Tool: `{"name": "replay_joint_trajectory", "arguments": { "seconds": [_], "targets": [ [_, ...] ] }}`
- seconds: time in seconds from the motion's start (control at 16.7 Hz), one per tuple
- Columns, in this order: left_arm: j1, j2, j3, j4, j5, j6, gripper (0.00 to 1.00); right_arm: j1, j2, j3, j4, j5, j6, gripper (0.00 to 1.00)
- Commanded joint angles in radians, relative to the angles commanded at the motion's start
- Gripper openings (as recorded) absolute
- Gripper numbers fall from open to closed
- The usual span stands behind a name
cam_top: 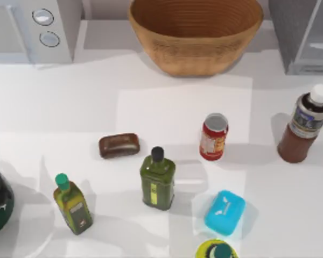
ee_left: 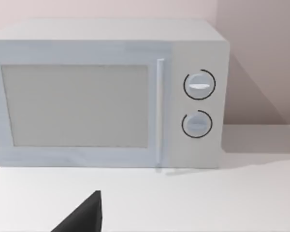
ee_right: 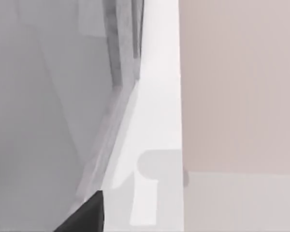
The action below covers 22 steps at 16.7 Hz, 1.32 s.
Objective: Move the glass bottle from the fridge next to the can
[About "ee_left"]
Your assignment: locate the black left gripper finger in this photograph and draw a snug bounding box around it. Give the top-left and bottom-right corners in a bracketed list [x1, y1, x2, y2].
[50, 190, 103, 232]

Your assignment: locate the small white microwave knob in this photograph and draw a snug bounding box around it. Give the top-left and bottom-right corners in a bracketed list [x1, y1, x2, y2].
[183, 113, 210, 137]

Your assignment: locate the pale microwave door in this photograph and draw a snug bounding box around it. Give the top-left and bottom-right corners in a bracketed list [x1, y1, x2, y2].
[0, 40, 173, 169]

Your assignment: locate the large white microwave knob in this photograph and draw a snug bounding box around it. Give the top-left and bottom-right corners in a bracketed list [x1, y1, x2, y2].
[185, 73, 214, 98]

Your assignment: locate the pale microwave oven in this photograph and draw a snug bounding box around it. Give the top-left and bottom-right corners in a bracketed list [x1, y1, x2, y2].
[0, 19, 231, 169]

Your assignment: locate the white microwave door handle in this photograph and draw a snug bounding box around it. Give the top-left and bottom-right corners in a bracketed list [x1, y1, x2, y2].
[156, 58, 165, 168]

